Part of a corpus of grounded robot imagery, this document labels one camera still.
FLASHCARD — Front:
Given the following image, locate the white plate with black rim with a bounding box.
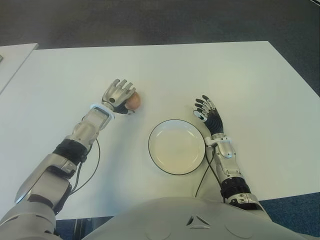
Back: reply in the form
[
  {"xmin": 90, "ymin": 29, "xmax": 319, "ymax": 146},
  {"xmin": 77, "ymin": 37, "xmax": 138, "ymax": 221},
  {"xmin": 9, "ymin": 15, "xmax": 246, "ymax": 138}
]
[{"xmin": 147, "ymin": 119, "xmax": 207, "ymax": 176}]

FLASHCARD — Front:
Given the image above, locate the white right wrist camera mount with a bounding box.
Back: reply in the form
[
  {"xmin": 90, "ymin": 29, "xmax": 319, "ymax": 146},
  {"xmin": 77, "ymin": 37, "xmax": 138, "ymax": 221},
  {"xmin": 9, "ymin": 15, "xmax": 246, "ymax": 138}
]
[{"xmin": 205, "ymin": 136, "xmax": 232, "ymax": 149}]

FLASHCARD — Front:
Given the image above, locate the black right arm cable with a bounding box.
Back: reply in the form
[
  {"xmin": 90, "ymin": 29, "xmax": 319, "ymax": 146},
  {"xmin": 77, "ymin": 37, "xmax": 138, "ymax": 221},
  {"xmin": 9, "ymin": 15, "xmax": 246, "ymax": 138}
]
[{"xmin": 194, "ymin": 143, "xmax": 224, "ymax": 198}]

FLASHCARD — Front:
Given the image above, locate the red yellow apple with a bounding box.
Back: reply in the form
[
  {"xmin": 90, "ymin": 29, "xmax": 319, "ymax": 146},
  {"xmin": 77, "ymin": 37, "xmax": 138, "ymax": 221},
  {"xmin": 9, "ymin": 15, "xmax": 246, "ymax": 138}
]
[{"xmin": 124, "ymin": 91, "xmax": 143, "ymax": 110}]

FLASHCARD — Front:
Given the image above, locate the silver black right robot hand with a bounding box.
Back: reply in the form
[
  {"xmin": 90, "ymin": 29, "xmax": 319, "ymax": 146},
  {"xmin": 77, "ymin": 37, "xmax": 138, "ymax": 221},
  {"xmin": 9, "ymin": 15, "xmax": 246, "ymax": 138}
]
[{"xmin": 191, "ymin": 94, "xmax": 225, "ymax": 135}]

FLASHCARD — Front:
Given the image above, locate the white side table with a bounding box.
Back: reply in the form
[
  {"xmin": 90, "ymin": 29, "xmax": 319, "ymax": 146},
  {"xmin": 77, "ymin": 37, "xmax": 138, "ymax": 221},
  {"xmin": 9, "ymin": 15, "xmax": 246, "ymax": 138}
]
[{"xmin": 0, "ymin": 42, "xmax": 39, "ymax": 96}]

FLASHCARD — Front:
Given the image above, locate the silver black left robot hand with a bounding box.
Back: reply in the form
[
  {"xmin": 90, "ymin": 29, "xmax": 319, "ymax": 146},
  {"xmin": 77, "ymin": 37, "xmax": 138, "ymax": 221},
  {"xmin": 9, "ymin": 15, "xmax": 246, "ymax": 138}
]
[{"xmin": 101, "ymin": 78, "xmax": 138, "ymax": 116}]

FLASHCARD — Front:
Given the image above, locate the grey robot torso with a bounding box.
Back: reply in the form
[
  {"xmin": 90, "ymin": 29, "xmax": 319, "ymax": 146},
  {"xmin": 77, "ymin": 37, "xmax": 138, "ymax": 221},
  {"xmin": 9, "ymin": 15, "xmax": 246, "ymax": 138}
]
[{"xmin": 82, "ymin": 196, "xmax": 320, "ymax": 240}]

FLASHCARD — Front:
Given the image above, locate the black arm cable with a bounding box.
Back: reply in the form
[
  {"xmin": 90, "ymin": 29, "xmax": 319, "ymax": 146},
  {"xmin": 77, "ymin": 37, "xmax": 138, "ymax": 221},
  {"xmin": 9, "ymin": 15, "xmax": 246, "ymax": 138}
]
[
  {"xmin": 70, "ymin": 138, "xmax": 102, "ymax": 195},
  {"xmin": 194, "ymin": 143, "xmax": 224, "ymax": 198}
]

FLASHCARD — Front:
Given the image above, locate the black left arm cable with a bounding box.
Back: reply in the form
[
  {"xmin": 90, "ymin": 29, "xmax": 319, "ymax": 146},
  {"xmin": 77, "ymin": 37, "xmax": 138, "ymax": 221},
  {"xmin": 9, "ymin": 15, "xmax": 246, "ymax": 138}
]
[{"xmin": 70, "ymin": 138, "xmax": 102, "ymax": 195}]

